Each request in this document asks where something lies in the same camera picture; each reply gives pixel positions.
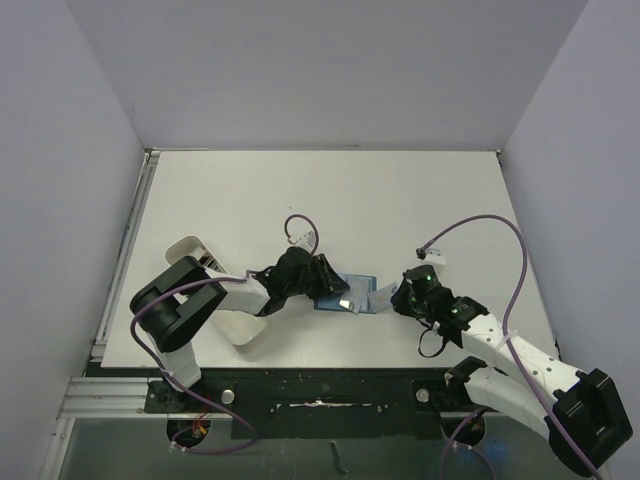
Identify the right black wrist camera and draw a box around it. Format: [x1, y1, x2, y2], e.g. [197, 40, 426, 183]
[416, 247, 447, 282]

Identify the aluminium rail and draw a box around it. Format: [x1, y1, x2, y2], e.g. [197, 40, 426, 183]
[89, 149, 160, 362]
[43, 378, 575, 479]

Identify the aluminium front rail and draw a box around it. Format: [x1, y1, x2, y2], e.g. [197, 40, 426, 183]
[43, 378, 575, 479]

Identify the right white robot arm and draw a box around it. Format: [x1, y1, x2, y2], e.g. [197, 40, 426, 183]
[390, 265, 633, 477]

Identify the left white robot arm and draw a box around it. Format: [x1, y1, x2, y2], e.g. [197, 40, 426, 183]
[129, 246, 350, 411]

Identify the aluminium left side rail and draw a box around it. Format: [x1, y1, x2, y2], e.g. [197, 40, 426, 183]
[89, 149, 160, 362]

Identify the white oblong plastic tray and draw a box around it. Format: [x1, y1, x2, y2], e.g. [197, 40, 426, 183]
[165, 236, 267, 346]

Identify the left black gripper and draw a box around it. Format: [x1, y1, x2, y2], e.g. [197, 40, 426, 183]
[285, 254, 349, 300]

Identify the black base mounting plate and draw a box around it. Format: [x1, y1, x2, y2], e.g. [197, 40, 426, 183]
[143, 367, 475, 440]

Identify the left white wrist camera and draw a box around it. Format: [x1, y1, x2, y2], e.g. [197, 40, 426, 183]
[287, 231, 318, 252]

